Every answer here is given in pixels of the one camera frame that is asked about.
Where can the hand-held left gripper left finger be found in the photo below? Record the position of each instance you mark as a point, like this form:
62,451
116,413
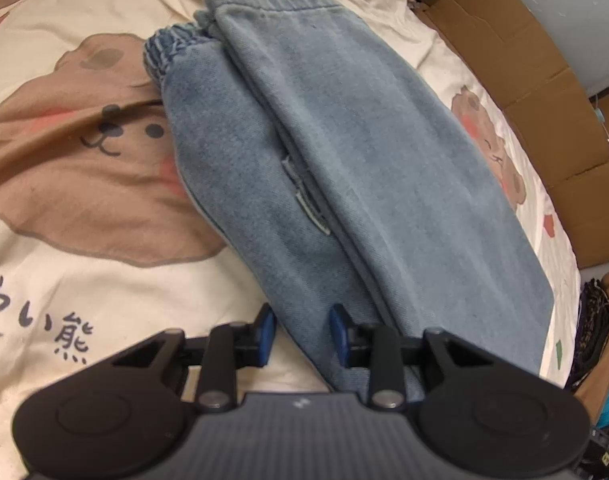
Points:
267,336

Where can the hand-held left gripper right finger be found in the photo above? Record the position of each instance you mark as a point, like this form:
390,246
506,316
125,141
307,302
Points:
339,334

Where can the light blue denim pants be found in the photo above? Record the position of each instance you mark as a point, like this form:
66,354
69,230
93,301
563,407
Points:
359,160

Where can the leopard print garment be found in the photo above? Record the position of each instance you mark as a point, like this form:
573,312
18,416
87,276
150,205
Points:
591,320

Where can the printed cream bed sheet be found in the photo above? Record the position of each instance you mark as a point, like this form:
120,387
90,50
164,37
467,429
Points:
84,260

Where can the brown cardboard sheet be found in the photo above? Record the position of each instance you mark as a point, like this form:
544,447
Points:
534,85

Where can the pale plastic sheet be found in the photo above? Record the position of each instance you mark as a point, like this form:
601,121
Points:
574,10

